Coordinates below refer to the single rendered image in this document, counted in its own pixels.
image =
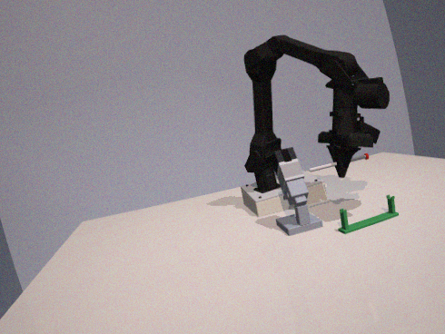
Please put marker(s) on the grey pin with red cap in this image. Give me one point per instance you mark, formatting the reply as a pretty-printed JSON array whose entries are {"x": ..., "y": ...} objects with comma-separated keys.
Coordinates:
[{"x": 365, "y": 156}]

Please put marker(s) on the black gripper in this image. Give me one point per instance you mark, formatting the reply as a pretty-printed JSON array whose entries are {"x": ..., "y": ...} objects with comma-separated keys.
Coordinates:
[{"x": 343, "y": 138}]

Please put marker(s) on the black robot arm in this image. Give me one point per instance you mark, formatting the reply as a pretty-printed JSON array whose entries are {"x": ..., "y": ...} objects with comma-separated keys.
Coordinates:
[{"x": 351, "y": 88}]

